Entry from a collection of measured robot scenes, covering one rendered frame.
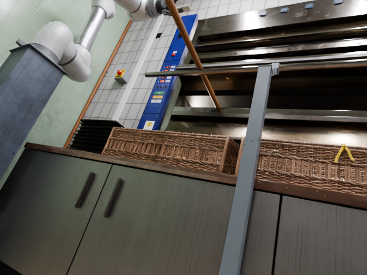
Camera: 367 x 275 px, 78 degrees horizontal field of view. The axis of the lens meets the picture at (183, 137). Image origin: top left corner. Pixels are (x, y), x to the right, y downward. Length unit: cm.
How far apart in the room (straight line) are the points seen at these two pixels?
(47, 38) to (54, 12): 71
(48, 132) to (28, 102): 71
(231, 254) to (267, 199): 17
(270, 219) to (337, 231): 14
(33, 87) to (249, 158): 110
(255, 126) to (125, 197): 49
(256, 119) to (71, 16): 187
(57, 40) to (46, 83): 26
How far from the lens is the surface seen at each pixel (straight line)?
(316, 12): 198
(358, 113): 144
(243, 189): 62
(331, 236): 66
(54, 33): 152
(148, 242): 75
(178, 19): 107
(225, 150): 79
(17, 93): 133
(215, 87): 165
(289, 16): 198
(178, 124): 156
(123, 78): 205
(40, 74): 139
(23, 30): 201
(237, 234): 60
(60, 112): 208
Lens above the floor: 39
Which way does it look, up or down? 22 degrees up
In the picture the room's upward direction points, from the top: 17 degrees clockwise
